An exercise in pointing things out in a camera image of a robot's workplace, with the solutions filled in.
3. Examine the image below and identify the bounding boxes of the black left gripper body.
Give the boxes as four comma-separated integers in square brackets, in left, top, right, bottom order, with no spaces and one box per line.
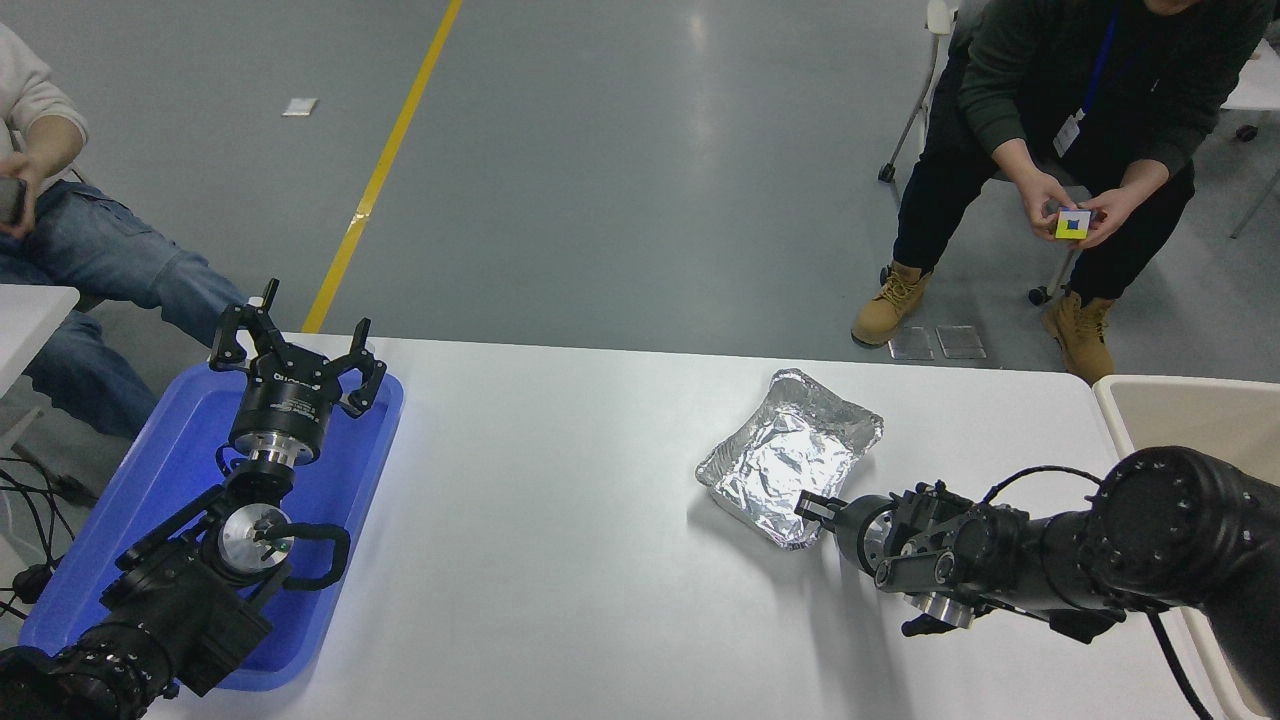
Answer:
[230,364,346,449]

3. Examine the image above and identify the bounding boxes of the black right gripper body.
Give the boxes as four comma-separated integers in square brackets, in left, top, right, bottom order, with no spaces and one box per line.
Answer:
[833,495,879,574]

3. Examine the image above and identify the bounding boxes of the black cable plug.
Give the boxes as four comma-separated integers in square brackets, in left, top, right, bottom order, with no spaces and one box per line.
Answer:
[10,562,56,606]

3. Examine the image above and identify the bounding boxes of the person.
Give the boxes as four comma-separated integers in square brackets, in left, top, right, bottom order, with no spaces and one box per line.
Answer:
[852,0,1280,386]
[0,22,251,439]

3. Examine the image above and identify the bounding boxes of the silver foil tray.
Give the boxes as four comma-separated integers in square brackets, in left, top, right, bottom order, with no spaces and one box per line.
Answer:
[696,368,885,551]

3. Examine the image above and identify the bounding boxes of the white side table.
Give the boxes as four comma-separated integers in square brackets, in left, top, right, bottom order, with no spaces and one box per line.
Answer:
[0,285,81,461]

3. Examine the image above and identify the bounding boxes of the blue plastic tray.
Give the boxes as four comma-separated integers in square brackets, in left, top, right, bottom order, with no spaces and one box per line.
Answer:
[18,360,406,693]

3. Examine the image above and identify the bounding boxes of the person's right hand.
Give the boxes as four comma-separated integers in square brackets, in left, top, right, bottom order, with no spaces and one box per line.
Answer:
[1018,169,1077,241]

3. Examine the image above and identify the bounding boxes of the white wheeled chair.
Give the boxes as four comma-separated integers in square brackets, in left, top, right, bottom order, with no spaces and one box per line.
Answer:
[878,0,1083,306]

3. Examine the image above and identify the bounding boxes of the black floor cable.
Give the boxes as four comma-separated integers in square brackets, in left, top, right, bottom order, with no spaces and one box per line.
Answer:
[0,456,101,561]

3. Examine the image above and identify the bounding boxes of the large pale bin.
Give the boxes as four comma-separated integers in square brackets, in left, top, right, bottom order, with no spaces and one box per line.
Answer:
[1092,375,1280,720]

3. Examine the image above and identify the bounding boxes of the person's left hand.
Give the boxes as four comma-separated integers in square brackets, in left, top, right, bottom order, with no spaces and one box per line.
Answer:
[0,150,46,241]
[1078,184,1142,249]

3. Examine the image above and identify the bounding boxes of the tan work boot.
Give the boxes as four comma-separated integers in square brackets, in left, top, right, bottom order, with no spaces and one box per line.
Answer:
[852,262,931,348]
[1042,292,1116,386]

